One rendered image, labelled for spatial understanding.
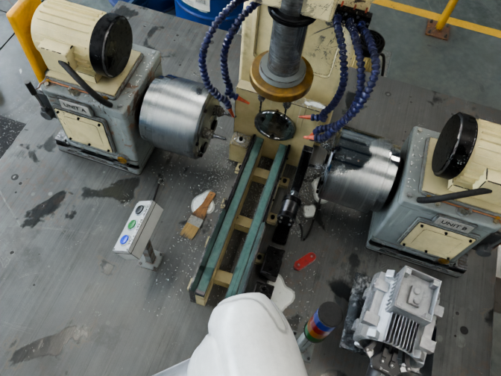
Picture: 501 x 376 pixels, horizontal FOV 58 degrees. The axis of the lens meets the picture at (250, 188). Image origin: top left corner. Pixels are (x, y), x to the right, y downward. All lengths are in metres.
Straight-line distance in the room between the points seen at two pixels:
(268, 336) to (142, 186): 1.08
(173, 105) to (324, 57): 0.50
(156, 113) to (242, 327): 0.89
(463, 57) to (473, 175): 2.45
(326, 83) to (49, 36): 0.86
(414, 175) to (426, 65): 2.18
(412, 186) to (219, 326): 0.82
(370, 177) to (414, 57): 2.25
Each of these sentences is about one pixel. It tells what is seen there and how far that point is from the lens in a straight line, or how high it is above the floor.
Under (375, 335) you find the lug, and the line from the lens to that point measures 1.26.
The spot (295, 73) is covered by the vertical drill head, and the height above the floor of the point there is 1.36.
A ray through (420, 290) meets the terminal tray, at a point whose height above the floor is 1.14.
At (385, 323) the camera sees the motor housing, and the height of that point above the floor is 1.08.
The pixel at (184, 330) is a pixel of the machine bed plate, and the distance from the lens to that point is 1.49.
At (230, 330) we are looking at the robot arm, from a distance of 0.72.
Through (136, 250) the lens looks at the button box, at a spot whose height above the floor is 1.07.
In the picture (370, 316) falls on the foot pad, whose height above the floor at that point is 1.08.
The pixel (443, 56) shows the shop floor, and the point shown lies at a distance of 3.66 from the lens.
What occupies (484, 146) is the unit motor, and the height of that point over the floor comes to 1.35.
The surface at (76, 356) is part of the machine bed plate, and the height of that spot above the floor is 0.80.
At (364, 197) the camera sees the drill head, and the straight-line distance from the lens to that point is 1.41.
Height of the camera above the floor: 2.26
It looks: 60 degrees down
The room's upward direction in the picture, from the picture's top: 8 degrees clockwise
